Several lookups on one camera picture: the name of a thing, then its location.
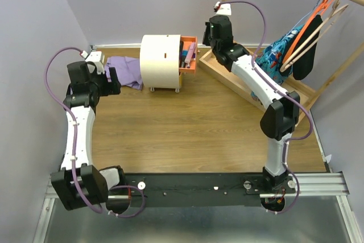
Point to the purple capped black highlighter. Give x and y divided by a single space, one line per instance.
182 60

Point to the blue patterned garment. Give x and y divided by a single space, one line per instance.
271 59

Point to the black garment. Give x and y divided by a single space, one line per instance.
304 65

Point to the pink highlighter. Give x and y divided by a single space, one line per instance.
190 53

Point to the orange plastic hanger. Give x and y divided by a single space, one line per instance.
310 18

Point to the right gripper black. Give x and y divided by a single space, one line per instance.
205 41

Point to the beige wooden hanger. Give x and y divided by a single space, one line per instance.
312 35

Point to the aluminium frame rail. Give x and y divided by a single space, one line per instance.
206 129

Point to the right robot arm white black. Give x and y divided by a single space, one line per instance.
281 107

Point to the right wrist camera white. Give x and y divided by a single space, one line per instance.
222 9

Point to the blue capped black highlighter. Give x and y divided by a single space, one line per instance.
186 47

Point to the wooden clothes rack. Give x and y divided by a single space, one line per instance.
308 95

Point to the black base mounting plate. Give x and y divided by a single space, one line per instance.
250 189

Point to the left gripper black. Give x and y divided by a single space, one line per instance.
112 87

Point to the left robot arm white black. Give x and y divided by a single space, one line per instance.
78 183

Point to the purple cloth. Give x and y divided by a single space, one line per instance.
127 69

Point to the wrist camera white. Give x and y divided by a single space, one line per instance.
222 9
94 59

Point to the round cream drawer organizer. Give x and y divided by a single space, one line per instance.
159 61

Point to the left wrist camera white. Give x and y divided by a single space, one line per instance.
94 59

